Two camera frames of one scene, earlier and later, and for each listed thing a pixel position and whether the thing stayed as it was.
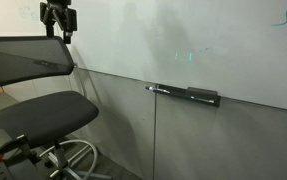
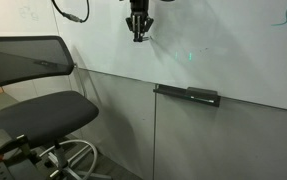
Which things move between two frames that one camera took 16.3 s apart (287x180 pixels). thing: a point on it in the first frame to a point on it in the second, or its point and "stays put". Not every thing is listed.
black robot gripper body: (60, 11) to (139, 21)
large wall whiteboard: (247, 50) stays put
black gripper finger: (50, 28) to (136, 35)
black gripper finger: (67, 35) to (141, 35)
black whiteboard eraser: (195, 91) stays put
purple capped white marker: (156, 89) to (146, 38)
